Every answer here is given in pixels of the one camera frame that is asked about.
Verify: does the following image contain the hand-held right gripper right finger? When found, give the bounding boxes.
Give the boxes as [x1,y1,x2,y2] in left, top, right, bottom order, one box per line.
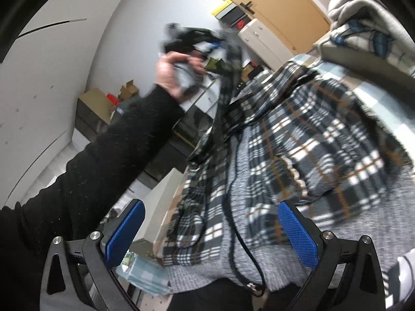
[278,200,386,311]

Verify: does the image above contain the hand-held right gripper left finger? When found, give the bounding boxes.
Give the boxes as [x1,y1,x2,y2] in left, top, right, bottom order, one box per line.
[39,198,146,311]

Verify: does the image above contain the black white plaid jacket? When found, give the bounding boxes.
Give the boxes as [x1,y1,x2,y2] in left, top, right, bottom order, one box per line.
[160,31,415,299]

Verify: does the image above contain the person's left forearm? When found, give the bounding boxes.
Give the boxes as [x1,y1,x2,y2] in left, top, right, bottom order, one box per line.
[0,84,187,266]

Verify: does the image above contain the person's left hand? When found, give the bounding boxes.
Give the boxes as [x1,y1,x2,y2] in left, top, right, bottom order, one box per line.
[155,52,208,104]

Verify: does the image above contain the yellow shoe box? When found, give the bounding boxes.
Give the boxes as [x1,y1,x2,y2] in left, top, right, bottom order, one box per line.
[211,0,233,17]

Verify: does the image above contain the black grey shoe box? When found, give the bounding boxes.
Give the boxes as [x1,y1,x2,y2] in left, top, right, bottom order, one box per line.
[219,4,249,24]

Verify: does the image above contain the red black shoe box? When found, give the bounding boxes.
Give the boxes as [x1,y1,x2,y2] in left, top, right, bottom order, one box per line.
[227,17,253,30]

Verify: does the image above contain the white drawer desk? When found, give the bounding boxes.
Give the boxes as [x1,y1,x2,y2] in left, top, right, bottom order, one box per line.
[191,80,225,118]

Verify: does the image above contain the white suitcase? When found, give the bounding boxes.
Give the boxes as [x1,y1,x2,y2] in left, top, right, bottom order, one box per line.
[238,18,286,70]

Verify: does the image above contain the open cardboard box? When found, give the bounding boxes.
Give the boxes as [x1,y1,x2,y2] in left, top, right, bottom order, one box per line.
[117,80,141,102]

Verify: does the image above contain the light wooden door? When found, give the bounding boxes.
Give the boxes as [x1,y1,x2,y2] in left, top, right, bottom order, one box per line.
[182,0,334,60]

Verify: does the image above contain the tall cardboard box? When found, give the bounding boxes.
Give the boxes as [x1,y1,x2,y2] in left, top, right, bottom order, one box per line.
[79,87,115,117]

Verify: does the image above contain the white black striped object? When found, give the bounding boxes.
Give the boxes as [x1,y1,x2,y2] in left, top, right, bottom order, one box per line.
[383,249,415,305]

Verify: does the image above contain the black glass cabinet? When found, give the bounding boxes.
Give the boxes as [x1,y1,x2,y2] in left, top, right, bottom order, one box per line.
[75,98,113,137]

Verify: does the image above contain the checkered tablecloth table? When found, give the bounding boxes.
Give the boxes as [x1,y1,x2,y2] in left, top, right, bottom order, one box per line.
[154,53,415,266]

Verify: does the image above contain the light grey sweatshirt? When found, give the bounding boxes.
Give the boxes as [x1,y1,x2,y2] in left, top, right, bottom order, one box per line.
[327,0,394,28]

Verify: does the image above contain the white blue checked garment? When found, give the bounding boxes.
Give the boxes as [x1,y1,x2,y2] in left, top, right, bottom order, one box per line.
[319,18,415,80]

